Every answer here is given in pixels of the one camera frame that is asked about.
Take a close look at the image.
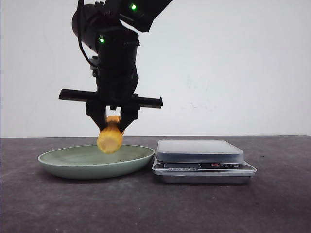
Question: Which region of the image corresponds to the yellow corn cob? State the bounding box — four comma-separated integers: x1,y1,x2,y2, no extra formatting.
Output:
97,116,124,154

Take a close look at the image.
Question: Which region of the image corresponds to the silver digital kitchen scale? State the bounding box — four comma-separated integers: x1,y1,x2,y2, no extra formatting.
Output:
152,139,257,184

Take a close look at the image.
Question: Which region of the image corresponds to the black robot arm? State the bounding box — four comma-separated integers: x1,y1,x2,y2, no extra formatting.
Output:
59,0,169,132

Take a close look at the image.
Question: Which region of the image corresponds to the light green plate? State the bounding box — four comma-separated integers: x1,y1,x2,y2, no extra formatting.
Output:
38,145,155,180

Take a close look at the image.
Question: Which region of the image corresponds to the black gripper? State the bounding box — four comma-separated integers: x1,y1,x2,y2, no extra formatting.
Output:
58,55,163,132

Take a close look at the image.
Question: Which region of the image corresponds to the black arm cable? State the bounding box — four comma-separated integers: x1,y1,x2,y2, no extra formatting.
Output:
77,31,94,66

